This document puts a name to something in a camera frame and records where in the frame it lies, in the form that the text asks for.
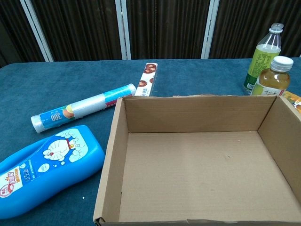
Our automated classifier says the amber tea bottle white cap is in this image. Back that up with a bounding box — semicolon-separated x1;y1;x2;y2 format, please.
251;56;294;97

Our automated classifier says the white partition post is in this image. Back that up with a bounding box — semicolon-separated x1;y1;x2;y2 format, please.
19;0;55;62
201;0;221;59
115;0;132;60

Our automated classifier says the blue felt table cover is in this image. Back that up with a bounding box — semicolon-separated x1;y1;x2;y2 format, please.
0;56;301;226

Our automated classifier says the blue cartoon pump bottle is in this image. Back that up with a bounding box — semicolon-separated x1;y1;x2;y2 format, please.
0;125;105;220

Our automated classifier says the orange yellow snack packet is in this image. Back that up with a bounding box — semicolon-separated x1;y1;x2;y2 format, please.
281;90;301;109

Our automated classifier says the dark pleated partition panel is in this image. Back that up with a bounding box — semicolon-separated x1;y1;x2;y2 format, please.
29;0;123;62
127;0;211;60
210;0;301;59
0;0;47;68

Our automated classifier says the plastic bag roll blue label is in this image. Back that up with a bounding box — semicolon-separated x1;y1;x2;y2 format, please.
31;83;137;134

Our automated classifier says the capless green label tea bottle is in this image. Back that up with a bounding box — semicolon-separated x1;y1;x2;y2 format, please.
243;23;282;96

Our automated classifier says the long white food-print box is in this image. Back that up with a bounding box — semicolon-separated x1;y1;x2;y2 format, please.
134;62;158;97

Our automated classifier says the open brown cardboard box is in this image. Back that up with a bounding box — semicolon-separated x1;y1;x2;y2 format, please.
93;94;301;226

